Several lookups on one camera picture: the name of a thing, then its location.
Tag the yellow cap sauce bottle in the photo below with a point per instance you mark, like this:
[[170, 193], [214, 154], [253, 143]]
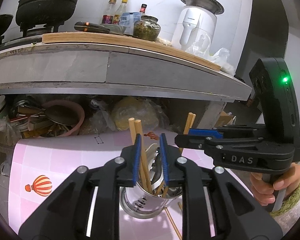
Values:
[[121, 9]]

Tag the green knitted sleeve forearm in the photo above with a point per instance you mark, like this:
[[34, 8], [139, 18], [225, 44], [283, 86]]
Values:
[[292, 201]]

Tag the clear plastic bag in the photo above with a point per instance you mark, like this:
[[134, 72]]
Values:
[[201, 48]]

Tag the steel perforated utensil holder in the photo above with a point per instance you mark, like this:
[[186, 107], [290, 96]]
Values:
[[138, 203]]

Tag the white kitchen appliance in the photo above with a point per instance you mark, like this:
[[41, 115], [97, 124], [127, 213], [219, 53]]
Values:
[[197, 18]]

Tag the red label sauce bottle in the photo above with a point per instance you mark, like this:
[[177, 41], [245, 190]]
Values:
[[108, 14]]

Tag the wooden cutting board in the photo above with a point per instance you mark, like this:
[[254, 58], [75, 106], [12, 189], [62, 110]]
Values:
[[126, 41]]

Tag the blue white packet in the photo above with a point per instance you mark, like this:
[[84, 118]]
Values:
[[127, 20]]

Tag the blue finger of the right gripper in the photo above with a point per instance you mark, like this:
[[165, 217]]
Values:
[[206, 133]]

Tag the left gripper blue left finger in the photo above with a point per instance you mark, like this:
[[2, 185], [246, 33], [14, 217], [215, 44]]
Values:
[[136, 158]]

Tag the lone bamboo chopstick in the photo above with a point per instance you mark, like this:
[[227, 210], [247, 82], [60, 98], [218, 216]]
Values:
[[189, 122]]

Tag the black cooking pot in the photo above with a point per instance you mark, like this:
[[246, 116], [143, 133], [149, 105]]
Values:
[[49, 13]]

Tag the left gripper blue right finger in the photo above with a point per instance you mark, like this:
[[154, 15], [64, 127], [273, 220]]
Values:
[[164, 158]]

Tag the person's right hand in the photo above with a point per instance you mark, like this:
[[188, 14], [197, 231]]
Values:
[[264, 192]]

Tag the stainless steel spoon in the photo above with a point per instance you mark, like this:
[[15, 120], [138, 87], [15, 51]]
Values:
[[156, 173]]

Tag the black handled kitchen knife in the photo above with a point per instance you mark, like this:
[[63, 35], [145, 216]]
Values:
[[99, 28]]

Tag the pink plastic basin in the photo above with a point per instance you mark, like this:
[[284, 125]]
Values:
[[70, 112]]

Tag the glass jar of pickles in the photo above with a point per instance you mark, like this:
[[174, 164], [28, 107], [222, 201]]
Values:
[[147, 28]]

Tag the red cap dark bottle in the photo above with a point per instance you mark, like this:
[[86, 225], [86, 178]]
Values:
[[143, 9]]

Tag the yellow bag under counter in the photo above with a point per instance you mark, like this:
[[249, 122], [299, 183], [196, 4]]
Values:
[[139, 109]]

